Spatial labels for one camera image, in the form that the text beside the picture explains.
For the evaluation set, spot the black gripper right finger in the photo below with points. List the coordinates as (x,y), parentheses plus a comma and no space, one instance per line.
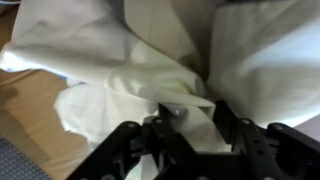
(266,150)

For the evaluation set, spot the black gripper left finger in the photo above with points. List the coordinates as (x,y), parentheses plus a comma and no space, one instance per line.
(146,153)

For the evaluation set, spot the white pillow case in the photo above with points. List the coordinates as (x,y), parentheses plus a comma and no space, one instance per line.
(150,80)
(253,60)

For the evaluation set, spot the brown leather sofa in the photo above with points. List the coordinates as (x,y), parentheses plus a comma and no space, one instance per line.
(26,110)

